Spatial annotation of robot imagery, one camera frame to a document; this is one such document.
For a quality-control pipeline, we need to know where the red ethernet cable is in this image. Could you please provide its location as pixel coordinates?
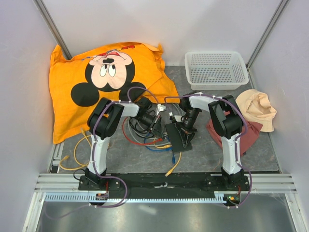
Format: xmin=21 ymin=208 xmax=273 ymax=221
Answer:
xmin=122 ymin=117 xmax=164 ymax=146

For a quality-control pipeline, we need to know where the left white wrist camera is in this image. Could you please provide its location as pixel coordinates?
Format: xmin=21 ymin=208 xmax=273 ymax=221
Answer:
xmin=155 ymin=104 xmax=166 ymax=116

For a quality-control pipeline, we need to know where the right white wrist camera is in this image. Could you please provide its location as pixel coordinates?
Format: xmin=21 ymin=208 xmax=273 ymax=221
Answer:
xmin=169 ymin=112 xmax=182 ymax=123

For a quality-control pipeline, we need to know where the grey ethernet cable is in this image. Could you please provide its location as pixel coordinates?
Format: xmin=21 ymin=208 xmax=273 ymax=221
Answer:
xmin=127 ymin=102 xmax=188 ymax=148

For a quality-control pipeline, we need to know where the red folded cloth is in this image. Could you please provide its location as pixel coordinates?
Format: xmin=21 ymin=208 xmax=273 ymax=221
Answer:
xmin=206 ymin=119 xmax=263 ymax=156

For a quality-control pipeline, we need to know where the peach bucket hat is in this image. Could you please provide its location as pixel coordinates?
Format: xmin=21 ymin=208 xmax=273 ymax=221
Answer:
xmin=236 ymin=89 xmax=277 ymax=132

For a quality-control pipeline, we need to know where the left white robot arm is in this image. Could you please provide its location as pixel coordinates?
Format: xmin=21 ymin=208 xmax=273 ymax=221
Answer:
xmin=85 ymin=97 xmax=164 ymax=190

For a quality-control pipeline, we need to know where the black network switch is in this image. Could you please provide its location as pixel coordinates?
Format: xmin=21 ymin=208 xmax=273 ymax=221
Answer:
xmin=165 ymin=123 xmax=193 ymax=153

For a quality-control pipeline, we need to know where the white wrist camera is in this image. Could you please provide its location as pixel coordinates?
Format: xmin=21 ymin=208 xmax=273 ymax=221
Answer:
xmin=169 ymin=112 xmax=182 ymax=123
xmin=155 ymin=104 xmax=166 ymax=116

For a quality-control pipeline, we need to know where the blue ethernet cable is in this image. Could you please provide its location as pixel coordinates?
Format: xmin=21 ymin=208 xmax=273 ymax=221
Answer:
xmin=144 ymin=137 xmax=177 ymax=165

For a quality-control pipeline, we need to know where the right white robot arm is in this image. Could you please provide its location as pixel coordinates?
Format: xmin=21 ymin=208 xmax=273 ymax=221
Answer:
xmin=170 ymin=92 xmax=250 ymax=190

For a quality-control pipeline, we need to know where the black ethernet cable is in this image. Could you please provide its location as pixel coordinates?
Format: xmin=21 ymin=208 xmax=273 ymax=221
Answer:
xmin=129 ymin=110 xmax=160 ymax=136

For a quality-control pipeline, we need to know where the white perforated plastic basket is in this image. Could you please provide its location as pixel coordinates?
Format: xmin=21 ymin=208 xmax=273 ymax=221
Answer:
xmin=184 ymin=51 xmax=249 ymax=90

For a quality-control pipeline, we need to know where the orange Mickey Mouse pillow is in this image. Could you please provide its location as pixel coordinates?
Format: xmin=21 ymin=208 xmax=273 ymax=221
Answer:
xmin=49 ymin=42 xmax=179 ymax=144

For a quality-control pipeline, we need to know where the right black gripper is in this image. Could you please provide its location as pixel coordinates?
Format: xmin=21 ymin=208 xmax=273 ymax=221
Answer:
xmin=175 ymin=108 xmax=200 ymax=149

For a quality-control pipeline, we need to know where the grey slotted cable duct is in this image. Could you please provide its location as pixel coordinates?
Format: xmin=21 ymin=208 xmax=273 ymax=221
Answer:
xmin=45 ymin=192 xmax=226 ymax=203

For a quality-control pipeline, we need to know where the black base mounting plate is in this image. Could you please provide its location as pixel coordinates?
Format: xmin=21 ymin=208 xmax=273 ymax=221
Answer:
xmin=78 ymin=172 xmax=250 ymax=191

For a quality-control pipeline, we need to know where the aluminium frame rail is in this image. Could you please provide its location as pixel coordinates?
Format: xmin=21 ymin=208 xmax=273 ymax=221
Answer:
xmin=35 ymin=174 xmax=296 ymax=193

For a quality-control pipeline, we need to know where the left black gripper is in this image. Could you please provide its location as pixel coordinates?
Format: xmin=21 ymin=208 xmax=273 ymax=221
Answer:
xmin=133 ymin=113 xmax=164 ymax=140

